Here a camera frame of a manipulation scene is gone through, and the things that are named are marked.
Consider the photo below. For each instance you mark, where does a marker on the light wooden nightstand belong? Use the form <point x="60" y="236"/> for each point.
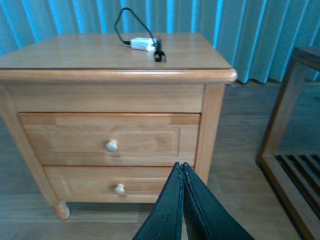
<point x="96" y="73"/>

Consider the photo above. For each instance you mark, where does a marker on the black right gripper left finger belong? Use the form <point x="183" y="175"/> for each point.
<point x="165" y="220"/>

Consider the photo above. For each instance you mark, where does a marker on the drawer round knob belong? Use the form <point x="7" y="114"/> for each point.
<point x="111" y="146"/>
<point x="119" y="189"/>

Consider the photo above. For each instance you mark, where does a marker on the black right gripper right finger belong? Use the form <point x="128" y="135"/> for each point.
<point x="205" y="217"/>

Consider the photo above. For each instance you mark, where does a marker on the wooden drawer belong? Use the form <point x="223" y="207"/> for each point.
<point x="144" y="140"/>
<point x="97" y="183"/>

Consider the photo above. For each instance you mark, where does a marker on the pale blue pleated curtain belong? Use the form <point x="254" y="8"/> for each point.
<point x="255" y="36"/>

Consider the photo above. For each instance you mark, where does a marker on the white power adapter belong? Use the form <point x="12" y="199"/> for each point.
<point x="143" y="43"/>

